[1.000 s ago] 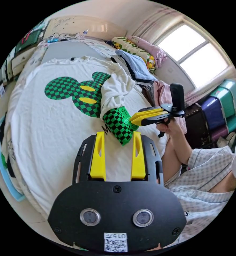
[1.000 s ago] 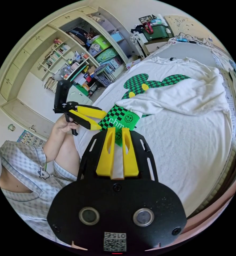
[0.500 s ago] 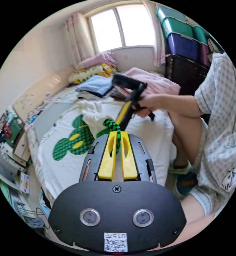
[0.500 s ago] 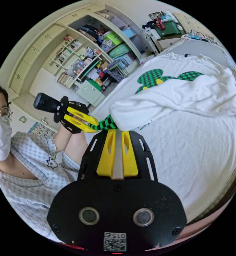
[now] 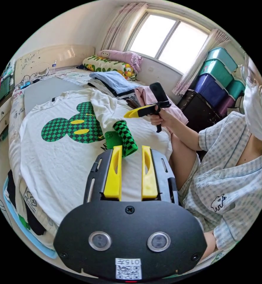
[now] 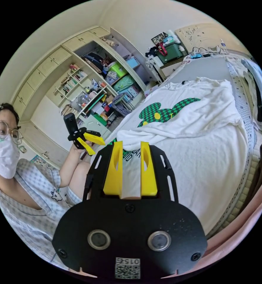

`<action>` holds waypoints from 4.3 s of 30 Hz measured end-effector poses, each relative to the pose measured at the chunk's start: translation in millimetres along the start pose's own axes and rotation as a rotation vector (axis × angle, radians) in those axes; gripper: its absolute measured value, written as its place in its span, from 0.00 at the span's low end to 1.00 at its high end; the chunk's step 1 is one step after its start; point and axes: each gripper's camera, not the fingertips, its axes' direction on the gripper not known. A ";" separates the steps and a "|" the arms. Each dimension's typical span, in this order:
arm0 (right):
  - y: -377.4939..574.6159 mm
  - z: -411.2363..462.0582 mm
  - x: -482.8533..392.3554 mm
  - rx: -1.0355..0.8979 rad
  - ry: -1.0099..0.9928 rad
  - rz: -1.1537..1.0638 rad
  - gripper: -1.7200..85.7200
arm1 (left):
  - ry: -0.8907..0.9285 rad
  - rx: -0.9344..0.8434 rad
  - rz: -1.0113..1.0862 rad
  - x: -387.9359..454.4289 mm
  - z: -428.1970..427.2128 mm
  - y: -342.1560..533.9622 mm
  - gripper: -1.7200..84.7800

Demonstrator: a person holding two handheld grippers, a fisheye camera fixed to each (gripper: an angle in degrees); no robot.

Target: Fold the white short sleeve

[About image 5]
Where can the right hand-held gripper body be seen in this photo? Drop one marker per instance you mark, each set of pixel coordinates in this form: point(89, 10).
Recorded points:
point(149, 112)

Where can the window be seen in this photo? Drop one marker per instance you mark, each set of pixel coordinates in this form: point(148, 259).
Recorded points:
point(166, 42)

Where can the pink rolled blanket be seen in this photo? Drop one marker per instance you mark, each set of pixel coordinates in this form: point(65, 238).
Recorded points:
point(122, 56)

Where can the blue storage box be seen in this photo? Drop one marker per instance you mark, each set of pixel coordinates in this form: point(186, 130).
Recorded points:
point(210, 89)

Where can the small teal storage box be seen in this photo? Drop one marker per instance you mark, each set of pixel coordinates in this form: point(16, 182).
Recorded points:
point(236, 88)

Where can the large teal storage box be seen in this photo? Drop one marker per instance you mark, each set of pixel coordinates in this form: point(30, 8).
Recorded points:
point(215, 72)
point(223, 57)

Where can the cream nightstand with drawers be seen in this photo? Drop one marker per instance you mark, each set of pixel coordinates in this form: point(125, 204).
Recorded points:
point(0, 115)

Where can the grey flat board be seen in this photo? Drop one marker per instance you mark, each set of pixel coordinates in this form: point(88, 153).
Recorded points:
point(44, 93)

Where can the person's right hand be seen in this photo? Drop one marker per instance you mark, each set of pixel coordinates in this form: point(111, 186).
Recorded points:
point(165, 121)

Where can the pink patterned curtain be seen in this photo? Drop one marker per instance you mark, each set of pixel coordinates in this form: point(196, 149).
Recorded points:
point(202, 60)
point(122, 24)

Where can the clear water bottle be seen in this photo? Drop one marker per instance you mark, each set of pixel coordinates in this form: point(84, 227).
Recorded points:
point(53, 66)

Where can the white checkered-print short sleeve shirt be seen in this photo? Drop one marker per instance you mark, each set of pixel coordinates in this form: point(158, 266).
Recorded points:
point(55, 159)

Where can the yellow green printed pillow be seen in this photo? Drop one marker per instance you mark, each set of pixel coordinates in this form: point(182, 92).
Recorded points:
point(104, 65)

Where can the pile of clothes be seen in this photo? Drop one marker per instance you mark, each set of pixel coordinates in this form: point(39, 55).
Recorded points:
point(114, 82)

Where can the bed with printed sheet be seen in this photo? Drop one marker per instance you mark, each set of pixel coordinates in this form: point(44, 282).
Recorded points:
point(15, 115)

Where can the black cabinet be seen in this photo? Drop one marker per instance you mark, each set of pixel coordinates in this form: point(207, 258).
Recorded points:
point(199, 108)

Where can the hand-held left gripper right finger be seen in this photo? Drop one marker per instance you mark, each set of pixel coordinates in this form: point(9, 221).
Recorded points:
point(149, 179)

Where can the person's body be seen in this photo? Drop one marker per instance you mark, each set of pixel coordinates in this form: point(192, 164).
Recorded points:
point(224, 177)

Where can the light blue laundry basket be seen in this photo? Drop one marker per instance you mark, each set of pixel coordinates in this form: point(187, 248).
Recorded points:
point(18, 218)

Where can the person's right forearm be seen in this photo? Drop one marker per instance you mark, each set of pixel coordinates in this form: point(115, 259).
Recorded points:
point(185, 135)

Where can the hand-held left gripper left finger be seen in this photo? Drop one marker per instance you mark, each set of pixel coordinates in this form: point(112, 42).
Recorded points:
point(113, 177)

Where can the purple storage box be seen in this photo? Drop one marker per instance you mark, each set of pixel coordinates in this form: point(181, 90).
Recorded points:
point(227, 106)

